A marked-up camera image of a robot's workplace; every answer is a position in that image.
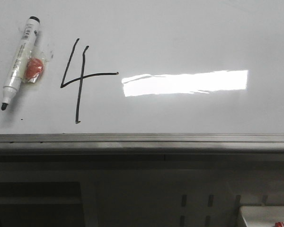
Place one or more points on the red round magnet with tape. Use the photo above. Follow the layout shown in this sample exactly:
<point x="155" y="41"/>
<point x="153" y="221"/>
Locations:
<point x="35" y="66"/>

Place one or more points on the white whiteboard marker pen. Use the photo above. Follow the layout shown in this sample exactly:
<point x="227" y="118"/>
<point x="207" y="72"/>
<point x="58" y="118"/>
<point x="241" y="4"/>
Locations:
<point x="20" y="61"/>

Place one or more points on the white whiteboard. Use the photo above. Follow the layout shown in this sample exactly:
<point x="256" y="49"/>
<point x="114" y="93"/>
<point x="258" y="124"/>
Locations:
<point x="148" y="66"/>

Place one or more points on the small red object in bin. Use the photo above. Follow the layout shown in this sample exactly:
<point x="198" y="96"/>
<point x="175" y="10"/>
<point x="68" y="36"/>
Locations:
<point x="279" y="224"/>

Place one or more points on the grey aluminium whiteboard tray rail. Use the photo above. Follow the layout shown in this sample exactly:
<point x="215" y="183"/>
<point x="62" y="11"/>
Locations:
<point x="140" y="143"/>

